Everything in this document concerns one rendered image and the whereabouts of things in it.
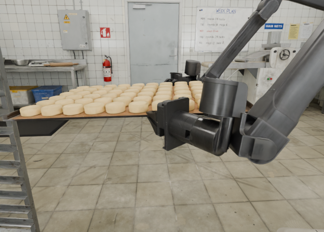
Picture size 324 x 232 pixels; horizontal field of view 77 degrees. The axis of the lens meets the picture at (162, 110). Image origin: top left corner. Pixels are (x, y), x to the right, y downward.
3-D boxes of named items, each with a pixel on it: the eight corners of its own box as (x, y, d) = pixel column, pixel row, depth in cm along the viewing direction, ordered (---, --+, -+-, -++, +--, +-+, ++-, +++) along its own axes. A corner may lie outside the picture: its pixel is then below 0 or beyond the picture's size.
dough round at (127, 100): (117, 108, 54) (116, 101, 54) (111, 104, 58) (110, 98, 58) (134, 104, 57) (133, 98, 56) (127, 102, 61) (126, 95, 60)
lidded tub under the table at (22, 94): (6, 104, 356) (2, 90, 349) (21, 98, 401) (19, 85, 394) (28, 104, 359) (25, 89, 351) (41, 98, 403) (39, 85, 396)
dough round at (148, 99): (148, 107, 54) (147, 99, 53) (130, 106, 55) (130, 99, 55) (154, 102, 58) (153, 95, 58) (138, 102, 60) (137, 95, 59)
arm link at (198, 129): (215, 161, 31) (234, 155, 35) (223, 118, 30) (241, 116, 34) (182, 146, 36) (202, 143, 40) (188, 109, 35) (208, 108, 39)
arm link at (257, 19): (283, 5, 73) (272, 7, 83) (271, -5, 72) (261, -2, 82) (207, 96, 90) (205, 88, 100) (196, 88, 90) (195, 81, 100)
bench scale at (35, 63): (29, 66, 344) (28, 61, 341) (36, 65, 374) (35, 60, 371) (47, 66, 349) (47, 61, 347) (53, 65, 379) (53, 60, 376)
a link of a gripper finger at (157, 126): (137, 127, 47) (164, 139, 40) (135, 97, 45) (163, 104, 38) (159, 120, 51) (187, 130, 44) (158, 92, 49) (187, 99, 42)
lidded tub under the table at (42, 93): (32, 104, 359) (30, 89, 351) (44, 98, 403) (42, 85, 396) (55, 103, 362) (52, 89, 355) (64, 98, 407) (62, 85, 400)
